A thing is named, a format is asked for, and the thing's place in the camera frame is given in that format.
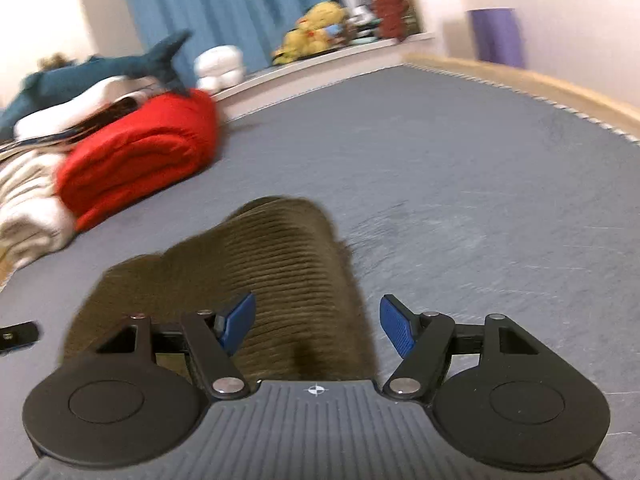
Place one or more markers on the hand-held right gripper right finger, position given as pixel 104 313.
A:
pixel 397 325

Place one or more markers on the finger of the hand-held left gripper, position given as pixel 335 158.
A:
pixel 17 337

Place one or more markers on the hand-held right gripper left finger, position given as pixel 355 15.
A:
pixel 235 322

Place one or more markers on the cream folded blanket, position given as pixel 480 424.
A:
pixel 27 215

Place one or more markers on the grey quilted mattress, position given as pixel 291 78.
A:
pixel 450 185

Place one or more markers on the red folded blanket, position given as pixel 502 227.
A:
pixel 140 155

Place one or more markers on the dark patterned folded blanket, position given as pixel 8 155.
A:
pixel 90 125

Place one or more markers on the white plush toy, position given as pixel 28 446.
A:
pixel 217 67

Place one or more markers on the white window ledge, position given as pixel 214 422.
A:
pixel 310 72

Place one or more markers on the teal shark plush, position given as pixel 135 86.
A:
pixel 75 77

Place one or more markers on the yellow bear plush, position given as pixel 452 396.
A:
pixel 297 42

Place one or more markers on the purple rolled mat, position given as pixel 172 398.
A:
pixel 495 37

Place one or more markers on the yellow duck plush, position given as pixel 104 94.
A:
pixel 324 16

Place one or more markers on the blue curtain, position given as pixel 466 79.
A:
pixel 225 5

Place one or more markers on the dark red pillow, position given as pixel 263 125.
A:
pixel 392 2

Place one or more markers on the wooden bed frame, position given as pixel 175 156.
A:
pixel 525 82

